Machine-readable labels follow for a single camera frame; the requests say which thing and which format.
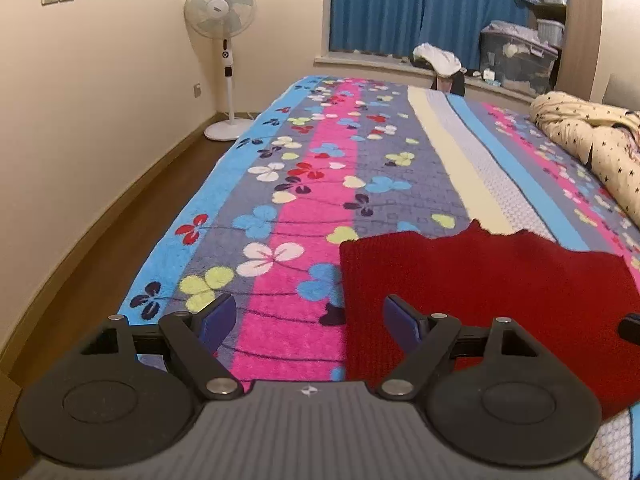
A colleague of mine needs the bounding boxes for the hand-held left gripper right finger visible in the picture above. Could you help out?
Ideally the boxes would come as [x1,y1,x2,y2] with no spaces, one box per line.
[376,294,543,401]

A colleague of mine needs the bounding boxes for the white plastic basket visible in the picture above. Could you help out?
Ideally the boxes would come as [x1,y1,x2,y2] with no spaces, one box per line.
[536,18,566,49]

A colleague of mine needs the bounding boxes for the wooden cabinet side panel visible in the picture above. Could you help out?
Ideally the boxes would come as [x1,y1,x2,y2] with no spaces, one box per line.
[554,0,603,103]

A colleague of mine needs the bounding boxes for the blue curtain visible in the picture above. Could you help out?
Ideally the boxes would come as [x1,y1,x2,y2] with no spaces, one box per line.
[329,0,532,72]

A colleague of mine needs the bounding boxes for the white clothes pile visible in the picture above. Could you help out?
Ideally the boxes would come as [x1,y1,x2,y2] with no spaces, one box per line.
[411,43,463,77]

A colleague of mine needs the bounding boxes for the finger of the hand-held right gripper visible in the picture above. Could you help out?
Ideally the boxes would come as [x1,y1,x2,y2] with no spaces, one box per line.
[618,312,640,347]

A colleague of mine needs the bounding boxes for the floral striped bed blanket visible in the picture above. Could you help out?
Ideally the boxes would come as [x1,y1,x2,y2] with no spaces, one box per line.
[117,75,640,480]

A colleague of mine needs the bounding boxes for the white standing fan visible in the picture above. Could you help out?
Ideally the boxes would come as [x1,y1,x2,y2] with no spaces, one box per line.
[183,0,257,142]

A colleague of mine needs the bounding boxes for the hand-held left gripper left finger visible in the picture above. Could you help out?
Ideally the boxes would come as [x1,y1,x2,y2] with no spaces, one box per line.
[75,293,246,402]

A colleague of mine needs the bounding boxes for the star print cream quilt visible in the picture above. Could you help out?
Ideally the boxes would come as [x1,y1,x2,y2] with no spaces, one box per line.
[529,91,640,216]

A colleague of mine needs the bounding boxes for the red knit sweater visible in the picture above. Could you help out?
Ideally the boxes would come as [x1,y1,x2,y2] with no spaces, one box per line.
[339,219,640,420]

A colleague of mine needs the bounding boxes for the dark chair back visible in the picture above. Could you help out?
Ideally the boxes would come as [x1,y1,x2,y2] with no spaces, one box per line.
[431,71,467,97]

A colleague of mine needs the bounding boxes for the clear plastic storage box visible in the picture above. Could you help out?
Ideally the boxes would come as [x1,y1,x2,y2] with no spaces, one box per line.
[479,20,560,97]

